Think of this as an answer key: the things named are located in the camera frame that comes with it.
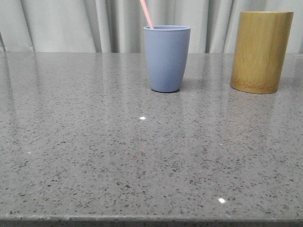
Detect grey curtain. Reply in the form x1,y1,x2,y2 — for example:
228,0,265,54
0,0,303,53

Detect bamboo wooden cup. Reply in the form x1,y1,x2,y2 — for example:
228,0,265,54
230,11,294,94

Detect blue plastic cup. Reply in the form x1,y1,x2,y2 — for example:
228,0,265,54
143,26,191,93

